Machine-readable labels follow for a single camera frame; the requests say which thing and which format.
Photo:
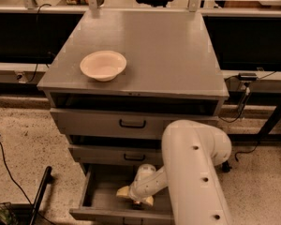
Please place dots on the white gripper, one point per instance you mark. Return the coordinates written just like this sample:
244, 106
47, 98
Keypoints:
137, 191

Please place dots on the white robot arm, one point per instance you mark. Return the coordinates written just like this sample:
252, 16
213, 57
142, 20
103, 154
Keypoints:
190, 151

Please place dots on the grey open bottom drawer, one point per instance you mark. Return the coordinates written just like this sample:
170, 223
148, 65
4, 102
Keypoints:
100, 204

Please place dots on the grey middle drawer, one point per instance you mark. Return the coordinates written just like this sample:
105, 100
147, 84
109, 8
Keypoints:
89, 154

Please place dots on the grey top drawer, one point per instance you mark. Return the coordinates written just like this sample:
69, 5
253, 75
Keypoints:
131, 125

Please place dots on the grey drawer cabinet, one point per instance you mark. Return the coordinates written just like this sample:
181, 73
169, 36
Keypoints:
171, 68

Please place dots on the black table leg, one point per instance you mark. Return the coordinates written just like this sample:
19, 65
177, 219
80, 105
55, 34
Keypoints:
226, 167

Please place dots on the black stand leg left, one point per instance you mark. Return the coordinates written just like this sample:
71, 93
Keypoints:
46, 179

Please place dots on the white paper bowl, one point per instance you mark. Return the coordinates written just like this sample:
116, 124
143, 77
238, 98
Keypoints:
103, 66

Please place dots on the wire basket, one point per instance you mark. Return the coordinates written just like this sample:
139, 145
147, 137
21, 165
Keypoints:
7, 216

